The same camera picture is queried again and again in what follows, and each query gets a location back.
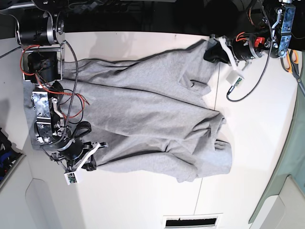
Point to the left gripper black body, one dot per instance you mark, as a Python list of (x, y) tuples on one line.
[(246, 48)]

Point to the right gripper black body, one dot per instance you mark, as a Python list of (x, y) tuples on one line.
[(73, 151)]

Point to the grey t-shirt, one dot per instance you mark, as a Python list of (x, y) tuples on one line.
[(152, 115)]

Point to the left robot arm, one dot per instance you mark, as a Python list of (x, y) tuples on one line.
[(272, 34)]

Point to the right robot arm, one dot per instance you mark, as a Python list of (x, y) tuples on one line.
[(58, 125)]

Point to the blue black clutter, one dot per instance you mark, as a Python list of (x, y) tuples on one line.
[(7, 156)]

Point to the grey white side bin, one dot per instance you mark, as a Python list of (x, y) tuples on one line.
[(283, 211)]

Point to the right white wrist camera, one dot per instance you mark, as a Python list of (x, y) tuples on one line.
[(73, 177)]

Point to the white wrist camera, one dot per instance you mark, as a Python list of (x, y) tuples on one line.
[(234, 78), (73, 177)]

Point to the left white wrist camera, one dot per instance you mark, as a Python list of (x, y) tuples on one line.
[(234, 78)]

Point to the orange handled scissors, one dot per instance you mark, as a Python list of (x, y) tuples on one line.
[(290, 64)]

